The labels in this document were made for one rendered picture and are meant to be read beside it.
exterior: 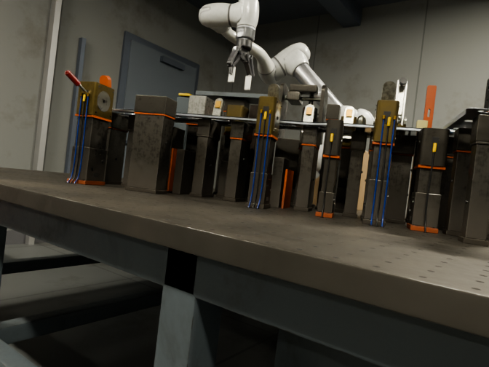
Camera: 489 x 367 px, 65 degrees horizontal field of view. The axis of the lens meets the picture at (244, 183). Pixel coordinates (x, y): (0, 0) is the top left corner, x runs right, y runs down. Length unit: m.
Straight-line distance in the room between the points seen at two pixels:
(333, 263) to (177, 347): 0.34
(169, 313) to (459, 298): 0.45
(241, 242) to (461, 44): 4.08
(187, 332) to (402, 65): 4.10
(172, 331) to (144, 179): 0.75
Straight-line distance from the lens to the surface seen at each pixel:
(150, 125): 1.37
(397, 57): 4.57
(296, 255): 0.50
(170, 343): 0.72
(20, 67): 3.87
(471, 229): 1.00
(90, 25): 4.27
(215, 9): 1.97
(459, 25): 4.56
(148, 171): 1.35
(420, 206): 1.15
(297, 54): 2.38
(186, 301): 0.67
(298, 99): 1.59
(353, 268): 0.47
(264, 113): 1.20
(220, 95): 1.80
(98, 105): 1.49
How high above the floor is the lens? 0.78
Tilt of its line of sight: level
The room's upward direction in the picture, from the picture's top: 7 degrees clockwise
